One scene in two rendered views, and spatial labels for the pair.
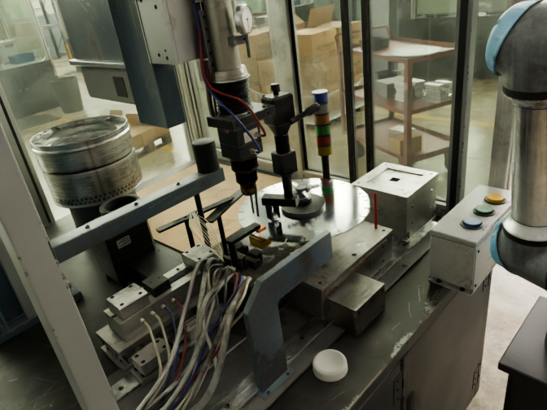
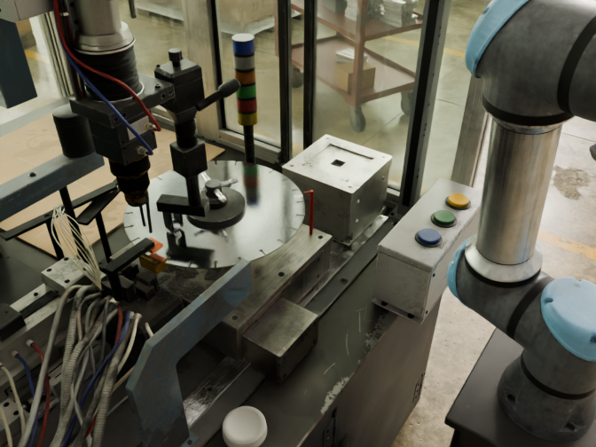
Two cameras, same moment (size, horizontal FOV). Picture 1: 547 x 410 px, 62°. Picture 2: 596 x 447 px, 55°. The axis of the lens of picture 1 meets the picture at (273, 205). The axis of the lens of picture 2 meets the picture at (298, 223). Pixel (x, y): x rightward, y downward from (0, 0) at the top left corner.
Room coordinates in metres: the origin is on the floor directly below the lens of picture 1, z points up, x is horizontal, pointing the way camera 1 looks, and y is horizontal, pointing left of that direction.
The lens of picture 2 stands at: (0.14, -0.04, 1.57)
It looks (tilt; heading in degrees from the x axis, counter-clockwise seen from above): 38 degrees down; 348
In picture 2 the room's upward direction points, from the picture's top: straight up
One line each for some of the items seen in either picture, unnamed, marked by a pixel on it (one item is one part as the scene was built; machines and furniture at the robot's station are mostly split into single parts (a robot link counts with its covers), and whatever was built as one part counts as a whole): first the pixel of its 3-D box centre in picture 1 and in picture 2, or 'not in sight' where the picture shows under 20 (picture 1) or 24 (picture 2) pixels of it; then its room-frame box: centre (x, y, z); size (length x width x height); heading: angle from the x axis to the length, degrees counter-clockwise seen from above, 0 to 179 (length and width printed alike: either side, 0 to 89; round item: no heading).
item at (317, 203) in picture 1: (302, 202); (215, 201); (1.00, -0.07, 0.96); 0.11 x 0.11 x 0.03
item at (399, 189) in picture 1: (394, 202); (336, 190); (1.19, -0.36, 0.82); 0.18 x 0.18 x 0.15; 43
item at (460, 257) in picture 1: (475, 236); (431, 247); (0.95, -0.49, 0.82); 0.28 x 0.11 x 0.15; 133
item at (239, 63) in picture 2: (321, 107); (244, 59); (1.29, -0.18, 1.11); 0.05 x 0.04 x 0.03; 43
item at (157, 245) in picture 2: (247, 243); (136, 267); (0.87, 0.07, 0.95); 0.10 x 0.03 x 0.07; 133
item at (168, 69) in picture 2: (280, 131); (183, 115); (0.93, -0.04, 1.17); 0.06 x 0.05 x 0.20; 124
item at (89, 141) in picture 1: (96, 180); not in sight; (1.45, 0.58, 0.93); 0.31 x 0.31 x 0.36
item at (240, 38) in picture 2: (320, 96); (243, 44); (1.29, -0.18, 1.14); 0.05 x 0.04 x 0.03; 43
